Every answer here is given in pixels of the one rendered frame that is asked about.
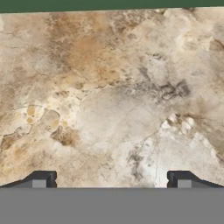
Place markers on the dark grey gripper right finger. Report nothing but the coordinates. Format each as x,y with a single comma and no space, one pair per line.
183,176

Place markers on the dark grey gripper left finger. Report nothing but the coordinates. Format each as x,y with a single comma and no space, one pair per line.
40,176

